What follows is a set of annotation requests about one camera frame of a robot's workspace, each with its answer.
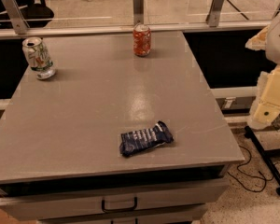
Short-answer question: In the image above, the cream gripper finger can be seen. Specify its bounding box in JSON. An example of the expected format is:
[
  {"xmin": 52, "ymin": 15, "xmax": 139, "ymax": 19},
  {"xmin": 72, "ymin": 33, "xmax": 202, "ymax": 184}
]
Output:
[
  {"xmin": 245, "ymin": 25, "xmax": 269, "ymax": 50},
  {"xmin": 247, "ymin": 64, "xmax": 280, "ymax": 130}
]

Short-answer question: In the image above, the red coke can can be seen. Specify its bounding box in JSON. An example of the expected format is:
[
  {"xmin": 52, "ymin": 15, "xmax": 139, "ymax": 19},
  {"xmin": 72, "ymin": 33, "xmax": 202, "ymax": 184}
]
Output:
[{"xmin": 133, "ymin": 23, "xmax": 151, "ymax": 57}]

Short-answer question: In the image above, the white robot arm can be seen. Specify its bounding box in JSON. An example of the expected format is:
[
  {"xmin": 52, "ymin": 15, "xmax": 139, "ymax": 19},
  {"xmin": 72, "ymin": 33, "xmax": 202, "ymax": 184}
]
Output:
[{"xmin": 245, "ymin": 12, "xmax": 280, "ymax": 130}]

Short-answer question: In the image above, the blue rxbar wrapper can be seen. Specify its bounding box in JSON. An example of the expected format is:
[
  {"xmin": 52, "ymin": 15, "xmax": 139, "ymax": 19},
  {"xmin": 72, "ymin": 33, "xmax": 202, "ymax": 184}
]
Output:
[{"xmin": 119, "ymin": 120, "xmax": 174, "ymax": 157}]

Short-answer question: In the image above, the white green soda can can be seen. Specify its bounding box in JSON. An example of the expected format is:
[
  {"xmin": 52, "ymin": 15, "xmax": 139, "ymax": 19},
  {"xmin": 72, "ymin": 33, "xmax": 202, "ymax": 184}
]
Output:
[{"xmin": 22, "ymin": 37, "xmax": 56, "ymax": 80}]

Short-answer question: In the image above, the black stand leg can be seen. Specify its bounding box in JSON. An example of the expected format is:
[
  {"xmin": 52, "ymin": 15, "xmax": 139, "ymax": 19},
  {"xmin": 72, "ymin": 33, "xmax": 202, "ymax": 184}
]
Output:
[{"xmin": 245, "ymin": 126, "xmax": 280, "ymax": 196}]

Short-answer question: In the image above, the grey upper drawer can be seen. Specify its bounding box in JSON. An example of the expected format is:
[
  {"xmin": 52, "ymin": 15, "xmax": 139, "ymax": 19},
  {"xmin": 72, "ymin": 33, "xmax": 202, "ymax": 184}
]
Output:
[{"xmin": 0, "ymin": 177, "xmax": 229, "ymax": 220}]

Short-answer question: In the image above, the grey drawer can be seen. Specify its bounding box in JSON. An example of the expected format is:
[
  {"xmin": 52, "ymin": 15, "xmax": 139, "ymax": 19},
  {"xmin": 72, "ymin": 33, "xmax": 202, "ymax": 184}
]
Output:
[
  {"xmin": 37, "ymin": 204, "xmax": 207, "ymax": 224},
  {"xmin": 0, "ymin": 177, "xmax": 229, "ymax": 220}
]

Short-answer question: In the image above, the grey lower drawer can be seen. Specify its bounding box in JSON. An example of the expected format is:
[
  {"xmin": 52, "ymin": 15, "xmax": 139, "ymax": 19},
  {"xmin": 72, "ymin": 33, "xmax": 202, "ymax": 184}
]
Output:
[{"xmin": 37, "ymin": 204, "xmax": 207, "ymax": 224}]

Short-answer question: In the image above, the black office chair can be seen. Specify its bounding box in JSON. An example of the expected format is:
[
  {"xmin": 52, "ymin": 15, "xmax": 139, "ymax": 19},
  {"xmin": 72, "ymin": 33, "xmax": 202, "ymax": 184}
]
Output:
[{"xmin": 0, "ymin": 0, "xmax": 54, "ymax": 29}]

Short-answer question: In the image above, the right metal bracket post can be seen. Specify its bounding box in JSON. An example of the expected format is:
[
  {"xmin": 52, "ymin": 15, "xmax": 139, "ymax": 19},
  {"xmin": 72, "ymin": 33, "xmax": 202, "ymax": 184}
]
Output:
[{"xmin": 206, "ymin": 0, "xmax": 224, "ymax": 27}]

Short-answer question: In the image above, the metal bracket post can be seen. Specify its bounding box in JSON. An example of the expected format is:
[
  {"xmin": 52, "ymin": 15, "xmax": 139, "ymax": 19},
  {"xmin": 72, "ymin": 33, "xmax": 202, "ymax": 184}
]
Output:
[
  {"xmin": 1, "ymin": 0, "xmax": 29, "ymax": 35},
  {"xmin": 133, "ymin": 0, "xmax": 144, "ymax": 24},
  {"xmin": 206, "ymin": 0, "xmax": 224, "ymax": 27}
]

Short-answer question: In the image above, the black floor cable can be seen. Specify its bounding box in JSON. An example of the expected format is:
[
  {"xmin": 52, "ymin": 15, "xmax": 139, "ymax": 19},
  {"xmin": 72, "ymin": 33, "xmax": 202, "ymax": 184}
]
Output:
[{"xmin": 227, "ymin": 145, "xmax": 280, "ymax": 193}]

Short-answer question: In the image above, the middle metal bracket post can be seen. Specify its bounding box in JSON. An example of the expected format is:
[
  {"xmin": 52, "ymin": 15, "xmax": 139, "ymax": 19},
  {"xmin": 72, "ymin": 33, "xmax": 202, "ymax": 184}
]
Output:
[{"xmin": 133, "ymin": 0, "xmax": 144, "ymax": 24}]

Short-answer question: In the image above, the black drawer handle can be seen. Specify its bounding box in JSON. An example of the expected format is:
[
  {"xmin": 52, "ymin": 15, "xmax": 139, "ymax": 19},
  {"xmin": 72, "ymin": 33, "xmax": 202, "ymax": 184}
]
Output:
[{"xmin": 101, "ymin": 197, "xmax": 138, "ymax": 214}]

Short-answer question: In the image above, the left metal bracket post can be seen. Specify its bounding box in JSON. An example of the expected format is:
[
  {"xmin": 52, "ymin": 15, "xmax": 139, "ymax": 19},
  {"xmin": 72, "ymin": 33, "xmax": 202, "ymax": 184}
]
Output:
[{"xmin": 1, "ymin": 0, "xmax": 29, "ymax": 35}]

